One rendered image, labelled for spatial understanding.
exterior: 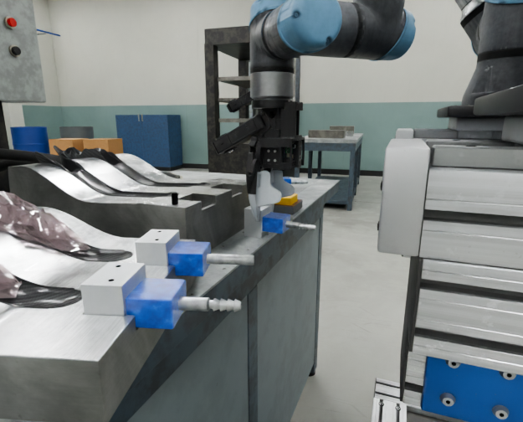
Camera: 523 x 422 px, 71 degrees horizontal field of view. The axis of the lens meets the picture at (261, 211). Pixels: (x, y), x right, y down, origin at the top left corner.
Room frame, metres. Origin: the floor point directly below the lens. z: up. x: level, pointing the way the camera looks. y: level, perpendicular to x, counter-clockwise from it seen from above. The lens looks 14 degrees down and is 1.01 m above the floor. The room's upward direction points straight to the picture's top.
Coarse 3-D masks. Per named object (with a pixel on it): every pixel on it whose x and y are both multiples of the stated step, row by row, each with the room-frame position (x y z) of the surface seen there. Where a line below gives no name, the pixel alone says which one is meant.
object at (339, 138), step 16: (336, 128) 5.50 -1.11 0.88; (352, 128) 5.44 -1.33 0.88; (320, 144) 4.14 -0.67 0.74; (336, 144) 4.09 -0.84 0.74; (352, 144) 4.04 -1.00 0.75; (320, 160) 5.96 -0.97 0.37; (352, 160) 4.04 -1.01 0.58; (320, 176) 5.93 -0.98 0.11; (352, 176) 4.04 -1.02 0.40; (352, 192) 4.59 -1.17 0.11
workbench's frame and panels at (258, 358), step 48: (336, 192) 1.27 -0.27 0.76; (288, 240) 0.92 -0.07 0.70; (240, 288) 0.64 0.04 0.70; (288, 288) 0.93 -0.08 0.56; (192, 336) 0.49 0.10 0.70; (240, 336) 0.64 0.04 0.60; (288, 336) 0.94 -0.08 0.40; (144, 384) 0.38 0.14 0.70; (192, 384) 0.48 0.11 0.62; (240, 384) 0.64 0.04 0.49; (288, 384) 0.95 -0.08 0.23
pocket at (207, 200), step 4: (184, 196) 0.60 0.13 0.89; (188, 196) 0.61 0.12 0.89; (192, 196) 0.62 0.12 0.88; (196, 196) 0.62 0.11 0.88; (200, 196) 0.62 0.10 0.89; (204, 196) 0.61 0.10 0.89; (208, 196) 0.61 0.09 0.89; (212, 196) 0.61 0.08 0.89; (192, 200) 0.62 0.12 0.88; (196, 200) 0.62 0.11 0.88; (200, 200) 0.62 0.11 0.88; (204, 200) 0.61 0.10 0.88; (208, 200) 0.61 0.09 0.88; (212, 200) 0.61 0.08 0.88; (204, 204) 0.61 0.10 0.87; (208, 204) 0.61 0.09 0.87; (212, 204) 0.60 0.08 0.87; (204, 208) 0.57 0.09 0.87
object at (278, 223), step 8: (248, 208) 0.66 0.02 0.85; (264, 208) 0.66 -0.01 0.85; (248, 216) 0.65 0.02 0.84; (264, 216) 0.65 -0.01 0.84; (272, 216) 0.65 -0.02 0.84; (280, 216) 0.65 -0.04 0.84; (288, 216) 0.66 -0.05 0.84; (248, 224) 0.65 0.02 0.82; (256, 224) 0.65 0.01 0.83; (264, 224) 0.64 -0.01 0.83; (272, 224) 0.64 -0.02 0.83; (280, 224) 0.63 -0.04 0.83; (288, 224) 0.64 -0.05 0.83; (296, 224) 0.64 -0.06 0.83; (304, 224) 0.63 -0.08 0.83; (312, 224) 0.63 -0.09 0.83; (248, 232) 0.65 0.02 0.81; (256, 232) 0.65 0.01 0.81; (264, 232) 0.66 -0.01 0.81; (272, 232) 0.64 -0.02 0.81; (280, 232) 0.63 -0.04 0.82
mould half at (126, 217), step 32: (96, 160) 0.77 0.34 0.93; (128, 160) 0.83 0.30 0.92; (32, 192) 0.64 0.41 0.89; (64, 192) 0.61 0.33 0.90; (96, 192) 0.64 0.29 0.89; (160, 192) 0.65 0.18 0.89; (192, 192) 0.63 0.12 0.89; (224, 192) 0.63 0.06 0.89; (96, 224) 0.58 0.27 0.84; (128, 224) 0.56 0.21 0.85; (160, 224) 0.53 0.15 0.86; (192, 224) 0.53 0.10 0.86; (224, 224) 0.63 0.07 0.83
